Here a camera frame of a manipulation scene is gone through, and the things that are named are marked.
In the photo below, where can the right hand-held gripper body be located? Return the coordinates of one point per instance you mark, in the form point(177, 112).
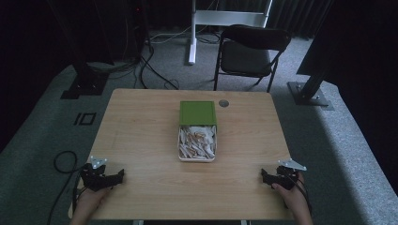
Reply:
point(287, 176)

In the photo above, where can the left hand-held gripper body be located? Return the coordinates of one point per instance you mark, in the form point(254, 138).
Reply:
point(94, 178)

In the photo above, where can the person's right hand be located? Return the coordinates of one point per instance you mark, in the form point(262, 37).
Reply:
point(292, 197)

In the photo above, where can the person's left hand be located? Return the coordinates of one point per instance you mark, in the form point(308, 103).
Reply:
point(90, 200)

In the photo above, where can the white rectangular box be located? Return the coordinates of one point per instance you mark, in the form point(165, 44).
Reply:
point(197, 160)

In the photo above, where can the pile of wooden clips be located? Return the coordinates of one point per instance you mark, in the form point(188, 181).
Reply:
point(197, 143)

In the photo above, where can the grey round table grommet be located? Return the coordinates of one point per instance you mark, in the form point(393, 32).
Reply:
point(223, 103)

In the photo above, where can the black metal stand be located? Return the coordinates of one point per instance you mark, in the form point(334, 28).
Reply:
point(311, 90)
point(86, 79)

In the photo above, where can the green box lid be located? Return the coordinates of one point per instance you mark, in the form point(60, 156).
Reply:
point(197, 113)

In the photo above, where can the black folding chair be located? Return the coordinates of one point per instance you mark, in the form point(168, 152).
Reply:
point(245, 57)

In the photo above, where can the dark cabinet with red light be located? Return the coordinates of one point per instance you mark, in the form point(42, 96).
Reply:
point(135, 28)

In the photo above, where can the dark curtain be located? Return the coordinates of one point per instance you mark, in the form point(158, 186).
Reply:
point(297, 15)

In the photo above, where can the white desk frame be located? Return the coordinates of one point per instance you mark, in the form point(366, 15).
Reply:
point(219, 18)

